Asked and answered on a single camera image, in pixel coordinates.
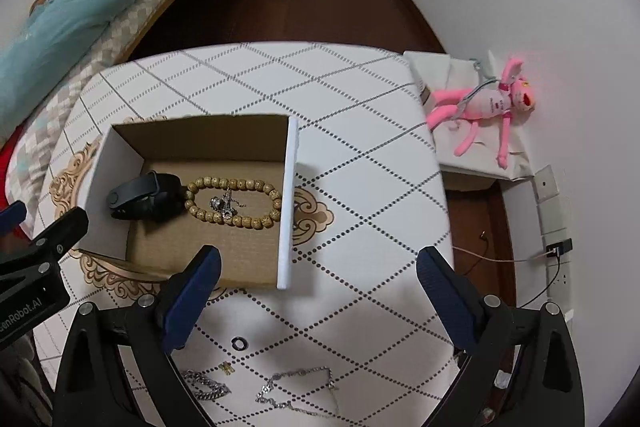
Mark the open cardboard box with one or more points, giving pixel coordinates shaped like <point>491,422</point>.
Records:
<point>200,252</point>

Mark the black charger plug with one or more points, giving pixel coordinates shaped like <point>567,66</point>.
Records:
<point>559,248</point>

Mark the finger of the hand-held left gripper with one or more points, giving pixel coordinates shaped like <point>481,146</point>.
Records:
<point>60,232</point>
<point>12,216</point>

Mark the white diamond-pattern tablecloth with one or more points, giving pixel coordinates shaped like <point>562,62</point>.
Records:
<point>350,157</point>

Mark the light blue blanket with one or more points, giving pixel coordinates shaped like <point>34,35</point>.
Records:
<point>75,7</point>

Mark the black smart band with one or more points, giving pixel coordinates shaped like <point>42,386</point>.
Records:
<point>145,198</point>

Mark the small gold earrings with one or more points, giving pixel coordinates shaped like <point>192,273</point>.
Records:
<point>226,368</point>

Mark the white wall socket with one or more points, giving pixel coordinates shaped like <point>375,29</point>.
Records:
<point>552,219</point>

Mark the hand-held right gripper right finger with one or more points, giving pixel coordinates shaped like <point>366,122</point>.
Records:
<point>445,302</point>

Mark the pink plush toy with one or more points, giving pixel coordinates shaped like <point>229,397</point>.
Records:
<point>490,104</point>

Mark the white wall switch plate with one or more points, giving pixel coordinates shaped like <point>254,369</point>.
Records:
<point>544,182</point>

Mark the red cloth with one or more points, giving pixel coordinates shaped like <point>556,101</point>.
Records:
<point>7,167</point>

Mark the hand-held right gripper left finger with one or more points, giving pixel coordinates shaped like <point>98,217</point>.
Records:
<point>192,299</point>

